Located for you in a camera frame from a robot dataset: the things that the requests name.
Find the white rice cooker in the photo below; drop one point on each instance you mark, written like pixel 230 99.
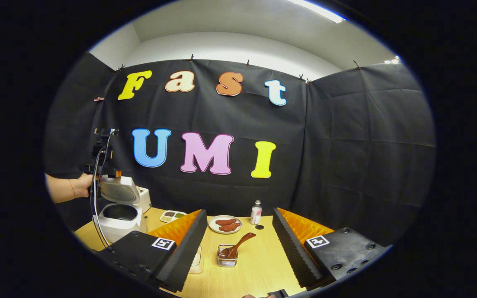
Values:
pixel 126 229

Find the clear container of rice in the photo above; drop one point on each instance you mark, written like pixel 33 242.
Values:
pixel 197 260

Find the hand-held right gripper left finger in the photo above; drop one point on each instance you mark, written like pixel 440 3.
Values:
pixel 189 252

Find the red sausage piece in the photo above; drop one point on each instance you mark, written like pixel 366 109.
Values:
pixel 226 222
pixel 230 227

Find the small ceiling light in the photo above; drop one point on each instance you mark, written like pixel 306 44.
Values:
pixel 392 60

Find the small clear bottle pink label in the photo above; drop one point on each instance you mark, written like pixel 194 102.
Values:
pixel 256 215

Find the white divided grain dish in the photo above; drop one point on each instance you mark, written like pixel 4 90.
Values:
pixel 168 218

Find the white round plate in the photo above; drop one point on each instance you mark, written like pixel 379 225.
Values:
pixel 212 225

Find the white toaster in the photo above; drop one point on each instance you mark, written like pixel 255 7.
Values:
pixel 145 200

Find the brown wooden spoon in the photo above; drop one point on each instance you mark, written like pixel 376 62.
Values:
pixel 242 241

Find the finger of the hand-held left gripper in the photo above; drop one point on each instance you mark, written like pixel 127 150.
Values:
pixel 118 173

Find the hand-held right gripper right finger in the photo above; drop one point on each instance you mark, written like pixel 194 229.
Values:
pixel 290 252

